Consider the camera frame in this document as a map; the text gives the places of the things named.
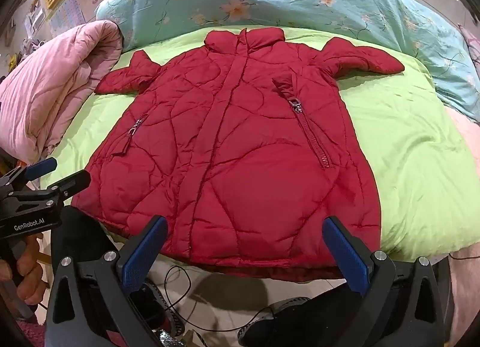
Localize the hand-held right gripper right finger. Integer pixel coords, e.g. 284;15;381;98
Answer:
322;215;449;347

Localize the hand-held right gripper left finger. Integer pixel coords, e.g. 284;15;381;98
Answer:
44;215;169;347

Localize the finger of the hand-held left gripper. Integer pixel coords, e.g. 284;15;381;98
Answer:
7;170;92;208
0;157;58;192

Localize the red puffer jacket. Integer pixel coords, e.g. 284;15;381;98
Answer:
70;28;406;282

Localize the person's left hand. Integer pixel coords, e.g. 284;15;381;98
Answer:
0;235;50;306

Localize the glitter trimmed black shoe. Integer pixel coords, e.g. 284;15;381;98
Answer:
238;296;361;347
139;280;186;347

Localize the pink quilt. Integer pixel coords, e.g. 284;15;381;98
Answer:
0;19;124;166

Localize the magenta fluffy rug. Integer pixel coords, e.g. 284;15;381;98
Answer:
15;319;47;347

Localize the light green bed sheet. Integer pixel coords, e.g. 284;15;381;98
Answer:
39;25;479;263

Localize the pale pink bed sheet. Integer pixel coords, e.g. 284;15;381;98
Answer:
444;107;480;347

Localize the pink patterned pillow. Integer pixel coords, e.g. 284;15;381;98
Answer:
457;23;480;70

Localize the black cable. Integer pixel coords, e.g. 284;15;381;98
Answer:
163;264;272;333

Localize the wall chart poster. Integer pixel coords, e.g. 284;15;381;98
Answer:
47;0;87;38

